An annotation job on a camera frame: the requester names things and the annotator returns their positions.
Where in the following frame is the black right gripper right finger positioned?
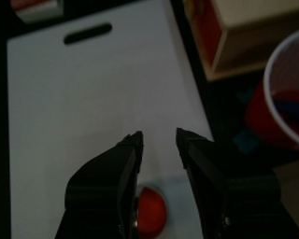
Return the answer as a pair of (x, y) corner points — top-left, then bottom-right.
(175, 127), (299, 239)

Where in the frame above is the small blue piece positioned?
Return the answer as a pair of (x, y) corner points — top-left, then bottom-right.
(234, 129), (260, 155)

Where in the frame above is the wooden drawer box red front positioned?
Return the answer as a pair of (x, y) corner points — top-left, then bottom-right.
(183, 0), (299, 83)

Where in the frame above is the white cutting board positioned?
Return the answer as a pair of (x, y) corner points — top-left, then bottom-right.
(7, 0), (215, 239)

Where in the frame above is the orange dough roll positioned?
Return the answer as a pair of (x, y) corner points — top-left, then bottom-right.
(135, 184), (170, 235)

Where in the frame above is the striped toy block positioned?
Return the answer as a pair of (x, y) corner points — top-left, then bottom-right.
(10, 0), (67, 25)

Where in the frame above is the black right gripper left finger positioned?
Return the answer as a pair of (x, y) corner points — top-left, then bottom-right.
(54, 130), (146, 239)

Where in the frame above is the red plastic cup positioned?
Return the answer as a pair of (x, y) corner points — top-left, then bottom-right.
(244, 25), (299, 154)

